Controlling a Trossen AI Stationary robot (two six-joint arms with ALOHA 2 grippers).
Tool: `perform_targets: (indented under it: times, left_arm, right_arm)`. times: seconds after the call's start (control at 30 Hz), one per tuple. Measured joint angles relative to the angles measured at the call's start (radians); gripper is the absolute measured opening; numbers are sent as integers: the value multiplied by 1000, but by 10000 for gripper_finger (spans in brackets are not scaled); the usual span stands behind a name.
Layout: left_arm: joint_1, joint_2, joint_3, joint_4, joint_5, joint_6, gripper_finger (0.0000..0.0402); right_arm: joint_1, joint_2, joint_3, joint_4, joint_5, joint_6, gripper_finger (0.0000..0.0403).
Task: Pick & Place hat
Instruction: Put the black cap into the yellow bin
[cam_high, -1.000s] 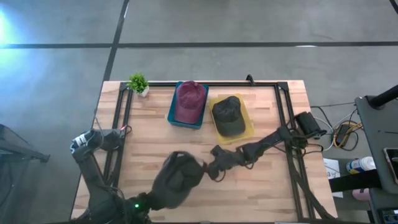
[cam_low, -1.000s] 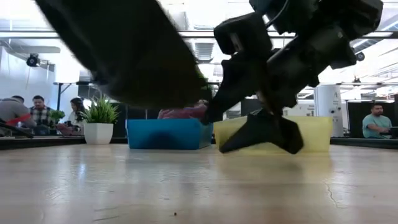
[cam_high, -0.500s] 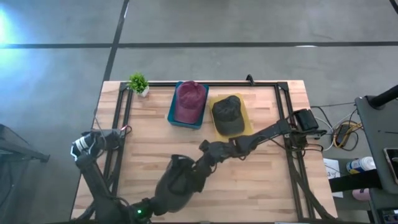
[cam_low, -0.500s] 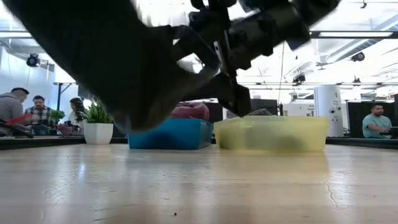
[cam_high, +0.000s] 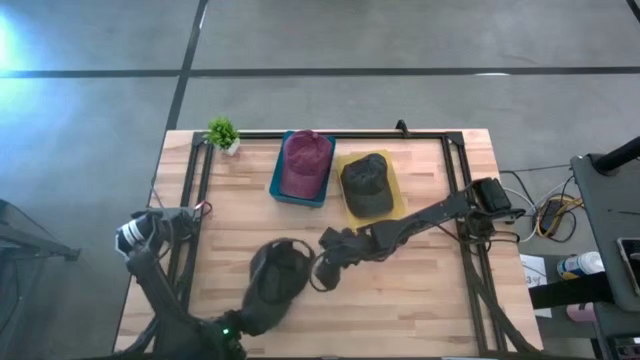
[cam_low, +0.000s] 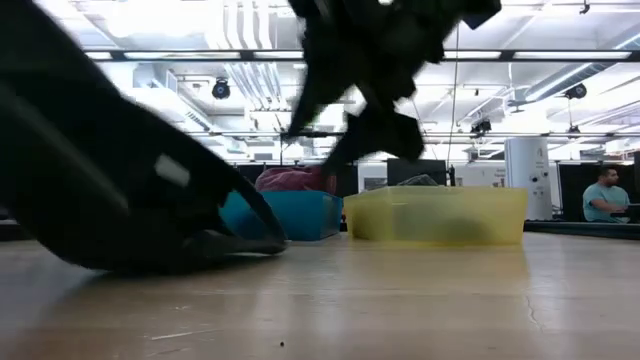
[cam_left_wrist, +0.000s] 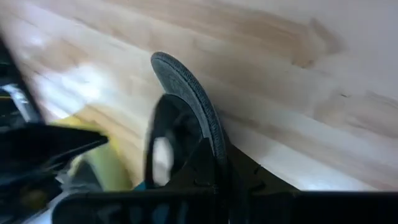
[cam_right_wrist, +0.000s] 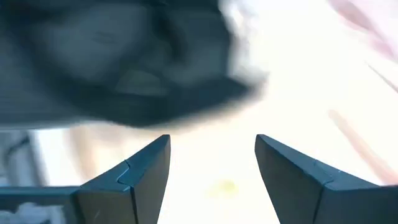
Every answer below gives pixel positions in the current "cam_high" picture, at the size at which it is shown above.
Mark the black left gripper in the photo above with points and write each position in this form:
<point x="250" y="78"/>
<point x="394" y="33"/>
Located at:
<point x="232" y="335"/>

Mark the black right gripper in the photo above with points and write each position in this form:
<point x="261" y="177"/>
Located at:
<point x="350" y="245"/>

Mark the dark green baseball cap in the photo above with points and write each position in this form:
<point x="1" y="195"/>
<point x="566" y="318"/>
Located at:
<point x="275" y="285"/>
<point x="367" y="185"/>

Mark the maroon baseball cap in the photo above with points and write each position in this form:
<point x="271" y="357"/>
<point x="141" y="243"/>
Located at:
<point x="305" y="165"/>

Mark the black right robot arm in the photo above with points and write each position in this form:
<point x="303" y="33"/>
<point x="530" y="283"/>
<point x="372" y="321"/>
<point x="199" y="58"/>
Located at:
<point x="425" y="217"/>

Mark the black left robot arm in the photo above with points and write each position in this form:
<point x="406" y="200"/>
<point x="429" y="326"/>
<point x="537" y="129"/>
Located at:
<point x="160" y="300"/>

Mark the yellow translucent plastic bin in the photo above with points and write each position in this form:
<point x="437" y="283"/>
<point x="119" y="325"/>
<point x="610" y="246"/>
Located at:
<point x="397" y="210"/>

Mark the blue plastic bin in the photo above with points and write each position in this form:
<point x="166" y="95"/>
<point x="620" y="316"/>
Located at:
<point x="276" y="190"/>

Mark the green plant in white pot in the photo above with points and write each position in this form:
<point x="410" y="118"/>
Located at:
<point x="223" y="132"/>

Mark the white paper sheet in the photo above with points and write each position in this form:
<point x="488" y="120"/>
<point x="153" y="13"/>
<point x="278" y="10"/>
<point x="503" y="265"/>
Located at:
<point x="532" y="270"/>

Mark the black power adapter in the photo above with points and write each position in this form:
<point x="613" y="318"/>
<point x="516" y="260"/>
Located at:
<point x="551" y="215"/>

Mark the white and blue bottle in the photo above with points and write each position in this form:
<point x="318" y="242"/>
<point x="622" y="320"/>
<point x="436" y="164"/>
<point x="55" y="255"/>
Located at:
<point x="580" y="265"/>

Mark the dark grey furniture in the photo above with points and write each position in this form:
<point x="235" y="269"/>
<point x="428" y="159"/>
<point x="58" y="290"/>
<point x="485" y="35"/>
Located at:
<point x="20" y="240"/>

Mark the pink container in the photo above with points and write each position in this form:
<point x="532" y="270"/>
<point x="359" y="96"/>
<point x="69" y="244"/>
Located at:
<point x="580" y="312"/>

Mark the grey side cart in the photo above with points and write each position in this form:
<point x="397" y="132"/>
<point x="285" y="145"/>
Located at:
<point x="610" y="225"/>

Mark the black tablet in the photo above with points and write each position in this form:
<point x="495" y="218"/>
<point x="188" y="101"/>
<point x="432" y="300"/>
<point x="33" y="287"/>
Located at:
<point x="632" y="265"/>

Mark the black pole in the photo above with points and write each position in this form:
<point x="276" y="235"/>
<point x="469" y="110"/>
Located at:
<point x="620" y="156"/>

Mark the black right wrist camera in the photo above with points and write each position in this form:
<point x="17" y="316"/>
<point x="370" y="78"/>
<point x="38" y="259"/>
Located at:
<point x="327" y="276"/>

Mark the small black camera mount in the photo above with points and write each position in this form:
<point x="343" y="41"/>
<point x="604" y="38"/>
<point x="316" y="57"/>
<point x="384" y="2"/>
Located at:
<point x="401" y="126"/>

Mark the black aluminium table frame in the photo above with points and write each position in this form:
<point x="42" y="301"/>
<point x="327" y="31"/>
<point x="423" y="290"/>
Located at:
<point x="420" y="135"/>

